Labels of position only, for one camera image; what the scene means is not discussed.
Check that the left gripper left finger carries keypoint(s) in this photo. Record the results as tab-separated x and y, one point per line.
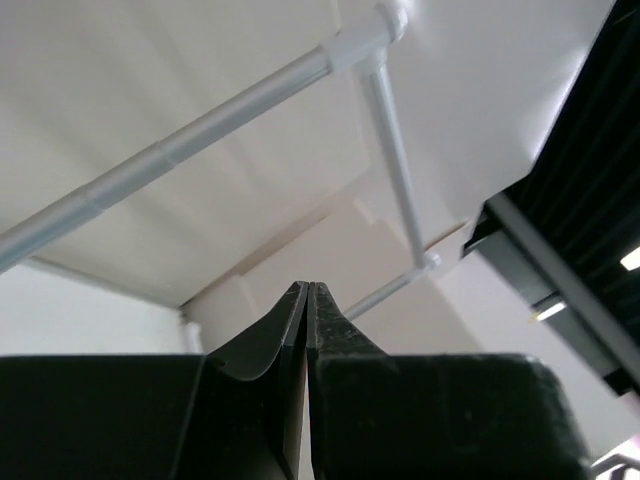
234	413

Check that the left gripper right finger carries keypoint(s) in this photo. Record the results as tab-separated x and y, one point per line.
374	415

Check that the white metal clothes rack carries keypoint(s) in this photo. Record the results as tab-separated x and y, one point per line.
155	145

